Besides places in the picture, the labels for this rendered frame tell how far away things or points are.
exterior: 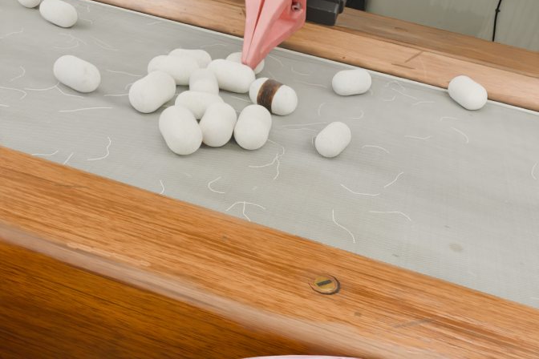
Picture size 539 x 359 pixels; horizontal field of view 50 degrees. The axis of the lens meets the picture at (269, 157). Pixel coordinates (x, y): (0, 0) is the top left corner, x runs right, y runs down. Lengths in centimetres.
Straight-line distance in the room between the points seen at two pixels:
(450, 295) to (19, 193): 17
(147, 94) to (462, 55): 30
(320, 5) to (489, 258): 25
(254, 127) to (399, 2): 215
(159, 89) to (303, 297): 20
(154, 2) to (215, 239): 38
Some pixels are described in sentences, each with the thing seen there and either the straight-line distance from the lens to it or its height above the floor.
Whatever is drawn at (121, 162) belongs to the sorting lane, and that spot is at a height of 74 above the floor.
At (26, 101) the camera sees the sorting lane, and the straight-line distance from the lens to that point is 38.
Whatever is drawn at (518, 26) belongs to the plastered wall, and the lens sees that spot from 254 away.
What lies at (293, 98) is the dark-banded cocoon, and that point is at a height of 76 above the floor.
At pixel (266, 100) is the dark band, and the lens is 39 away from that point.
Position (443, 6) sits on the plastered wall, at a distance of 248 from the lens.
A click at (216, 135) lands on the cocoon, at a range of 33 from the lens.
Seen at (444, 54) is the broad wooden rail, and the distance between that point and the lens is 54.
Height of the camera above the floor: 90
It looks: 28 degrees down
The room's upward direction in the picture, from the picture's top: 11 degrees clockwise
